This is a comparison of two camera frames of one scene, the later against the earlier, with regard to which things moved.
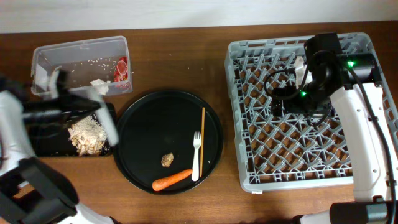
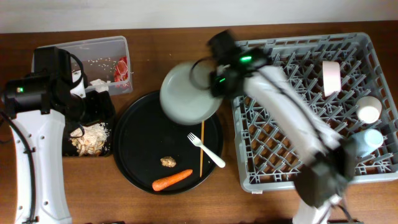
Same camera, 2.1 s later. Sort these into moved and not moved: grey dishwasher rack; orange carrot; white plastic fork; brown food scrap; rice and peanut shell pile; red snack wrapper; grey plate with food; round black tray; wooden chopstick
Moved: grey plate with food; brown food scrap; white plastic fork
Not moved: rice and peanut shell pile; orange carrot; round black tray; grey dishwasher rack; wooden chopstick; red snack wrapper
